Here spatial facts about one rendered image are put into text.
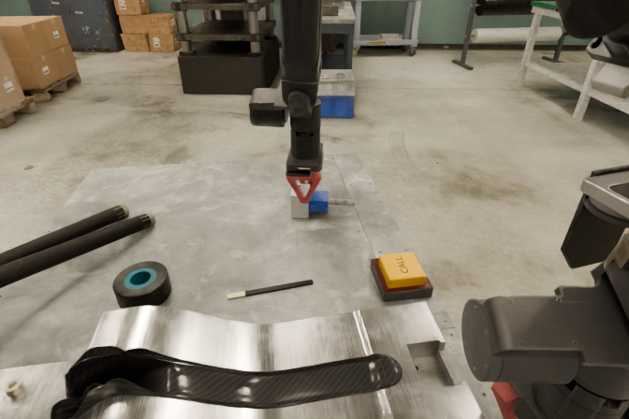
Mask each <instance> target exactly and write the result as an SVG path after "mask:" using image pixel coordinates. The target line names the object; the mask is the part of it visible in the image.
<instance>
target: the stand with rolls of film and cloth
mask: <svg viewBox="0 0 629 419"><path fill-rule="evenodd" d="M532 1H555V0H472V2H471V7H470V12H469V18H468V22H467V28H466V33H465V38H464V43H463V48H462V54H461V61H458V60H452V63H454V64H456V65H459V66H461V67H463V68H465V69H467V70H473V69H474V68H473V67H472V66H469V65H467V64H466V63H465V60H466V55H467V51H468V45H469V40H470V38H471V41H472V42H473V43H486V42H517V41H527V39H528V36H529V33H530V29H531V27H520V28H483V29H474V30H473V31H472V25H473V20H474V16H475V14H476V15H477V16H504V15H534V13H532V9H533V6H531V2H532ZM471 31H472V34H471ZM558 39H559V41H558V44H557V47H556V51H555V53H554V56H553V58H550V57H547V56H542V59H543V60H546V61H549V62H552V63H565V62H563V61H559V60H558V59H559V56H560V53H561V49H562V46H563V42H564V39H565V36H564V35H563V31H562V28H561V27H559V26H558V27H539V28H538V32H537V35H536V39H535V41H548V40H558Z"/></svg>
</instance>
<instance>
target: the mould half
mask: <svg viewBox="0 0 629 419"><path fill-rule="evenodd" d="M433 340H440V342H445V339H444V337H443V335H442V334H441V332H440V330H439V328H438V326H437V324H436V323H435V321H434V319H433V317H432V314H431V312H430V310H429V308H428V306H427V304H426V302H420V303H412V304H403V305H396V306H387V307H379V308H371V309H363V310H357V311H353V312H346V313H339V314H332V315H327V316H320V317H315V318H309V319H302V320H297V321H290V322H283V323H276V324H250V323H243V322H237V321H232V320H228V319H224V318H219V317H215V316H211V315H208V314H203V313H199V312H195V311H187V310H182V309H176V308H171V307H162V306H138V307H132V308H126V309H121V310H116V311H105V312H103V314H102V317H101V319H100V321H99V324H98V326H97V328H96V331H95V334H94V336H93V338H92V341H91V343H90V345H89V348H88V350H89V349H91V348H93V347H96V346H109V345H112V346H117V347H119V348H122V349H124V350H128V349H132V348H138V347H139V348H145V349H148V350H151V351H154V352H157V353H160V354H165V355H168V356H172V357H177V358H181V359H184V360H188V361H193V362H197V363H201V364H206V365H212V366H217V367H222V368H233V369H239V370H248V371H275V370H282V369H289V368H300V367H306V366H311V365H316V364H322V363H327V362H332V361H338V360H344V359H350V358H356V357H363V356H368V355H371V354H378V353H379V354H385V355H389V356H391V357H393V358H394V359H395V360H397V362H398V363H399V364H400V366H401V368H402V377H401V379H400V381H399V382H398V383H397V384H395V385H393V386H390V388H384V389H381V390H379V391H375V392H369V393H363V394H357V395H352V396H346V397H337V398H331V399H326V400H320V401H316V402H310V403H304V404H299V405H293V406H287V407H281V408H273V409H243V408H233V407H226V406H218V405H212V404H206V403H199V402H194V401H187V400H181V399H175V398H167V397H147V396H117V397H109V398H106V399H104V400H102V401H100V402H98V403H97V404H95V405H94V406H93V407H92V408H91V409H89V410H88V411H87V412H85V413H84V414H83V415H82V416H81V417H80V418H79V419H485V417H484V415H483V413H482V411H481V410H480V408H479V406H478V404H477V402H476V400H475V398H474V396H473V394H472V392H471V390H470V388H469V386H468V384H467V382H466V381H463V382H461V384H458V385H451V386H445V387H438V388H432V389H424V386H423V384H422V382H421V380H420V378H419V375H418V373H417V369H416V366H415V364H414V361H413V359H412V357H411V355H410V353H409V350H408V348H407V345H406V344H411V343H419V342H426V341H433ZM77 361H78V360H72V361H65V362H57V363H49V364H41V365H33V366H26V367H17V368H3V369H1V371H0V419H51V408H52V406H53V405H54V404H55V403H56V402H58V401H59V400H62V399H65V398H66V382H65V374H66V373H68V370H69V368H70V367H72V366H73V365H74V364H75V363H76V362H77ZM17 378H20V379H22V381H23V383H24V385H25V387H24V389H23V390H22V392H21V393H19V394H18V395H17V396H15V397H9V396H8V395H7V394H6V392H5V391H4V388H5V386H6V384H7V383H8V382H10V381H11V380H13V379H17Z"/></svg>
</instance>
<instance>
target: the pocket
mask: <svg viewBox="0 0 629 419"><path fill-rule="evenodd" d="M406 345H407V348H408V350H409V353H410V355H411V357H412V359H413V361H414V364H415V366H416V369H417V373H418V375H419V378H420V380H421V382H422V384H423V386H424V389H432V388H438V387H445V386H451V385H458V384H461V382H460V381H459V379H458V377H457V375H456V373H455V371H454V369H453V368H452V366H451V364H450V362H449V360H448V358H447V356H446V353H445V351H444V349H445V345H446V342H440V340H433V341H426V342H419V343H411V344H406Z"/></svg>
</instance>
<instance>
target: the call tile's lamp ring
mask: <svg viewBox="0 0 629 419"><path fill-rule="evenodd" d="M378 260H379V258H375V259H372V261H373V265H374V268H375V270H376V273H377V275H378V277H379V280H380V282H381V284H382V286H383V289H384V291H385V293H392V292H400V291H409V290H417V289H426V288H433V286H432V284H431V282H430V280H429V278H428V277H426V283H427V284H425V285H417V286H408V287H400V288H390V289H388V287H387V285H386V283H385V280H384V278H383V275H382V273H381V271H380V268H379V266H378V265H377V261H378Z"/></svg>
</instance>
